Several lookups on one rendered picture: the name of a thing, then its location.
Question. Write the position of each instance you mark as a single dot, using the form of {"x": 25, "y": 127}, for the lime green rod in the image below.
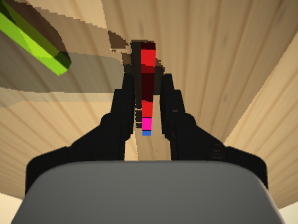
{"x": 17, "y": 28}

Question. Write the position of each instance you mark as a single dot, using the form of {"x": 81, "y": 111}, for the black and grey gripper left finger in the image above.
{"x": 101, "y": 143}

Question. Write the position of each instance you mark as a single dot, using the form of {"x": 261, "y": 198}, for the magenta rectangular block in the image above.
{"x": 146, "y": 123}

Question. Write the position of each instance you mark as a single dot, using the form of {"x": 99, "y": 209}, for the small blue cube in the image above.
{"x": 146, "y": 132}

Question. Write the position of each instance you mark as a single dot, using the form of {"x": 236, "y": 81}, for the red rod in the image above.
{"x": 148, "y": 55}

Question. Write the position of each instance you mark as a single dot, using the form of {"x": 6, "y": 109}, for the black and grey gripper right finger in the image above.
{"x": 189, "y": 142}

